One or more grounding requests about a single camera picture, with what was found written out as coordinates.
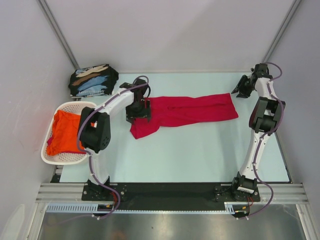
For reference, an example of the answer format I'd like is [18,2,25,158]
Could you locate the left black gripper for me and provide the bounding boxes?
[125,99,151,125]

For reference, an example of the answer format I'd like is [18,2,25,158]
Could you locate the red t shirt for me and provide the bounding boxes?
[130,93,239,140]

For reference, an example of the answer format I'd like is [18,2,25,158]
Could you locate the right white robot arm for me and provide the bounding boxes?
[230,62,286,201]

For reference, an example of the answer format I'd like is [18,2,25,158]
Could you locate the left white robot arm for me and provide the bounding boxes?
[76,75,152,200]

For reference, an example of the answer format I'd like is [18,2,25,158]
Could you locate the folded black printed t shirt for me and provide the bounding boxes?
[68,64,119,98]

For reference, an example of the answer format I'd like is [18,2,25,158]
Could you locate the orange t shirt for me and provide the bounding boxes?
[46,110,89,156]

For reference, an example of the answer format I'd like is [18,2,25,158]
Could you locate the white plastic basket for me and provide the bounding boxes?
[40,101,96,165]

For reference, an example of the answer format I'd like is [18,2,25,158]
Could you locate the pink garment in basket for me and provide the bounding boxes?
[46,136,53,147]

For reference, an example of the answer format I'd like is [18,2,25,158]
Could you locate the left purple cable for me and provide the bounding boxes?
[44,75,150,223]

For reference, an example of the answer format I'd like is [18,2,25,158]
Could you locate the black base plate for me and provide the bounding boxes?
[81,181,261,211]

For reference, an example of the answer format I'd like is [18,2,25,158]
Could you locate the right aluminium corner post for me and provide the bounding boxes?
[261,0,304,63]

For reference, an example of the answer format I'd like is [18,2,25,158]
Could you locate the aluminium corner post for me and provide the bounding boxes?
[261,0,304,63]
[36,0,80,70]

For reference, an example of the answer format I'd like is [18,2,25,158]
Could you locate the aluminium frame rail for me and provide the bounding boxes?
[35,183,309,205]

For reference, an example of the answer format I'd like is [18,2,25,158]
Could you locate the white slotted cable duct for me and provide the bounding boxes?
[46,203,235,215]

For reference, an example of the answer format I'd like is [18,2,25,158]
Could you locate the left aluminium corner post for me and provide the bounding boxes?
[36,0,80,70]

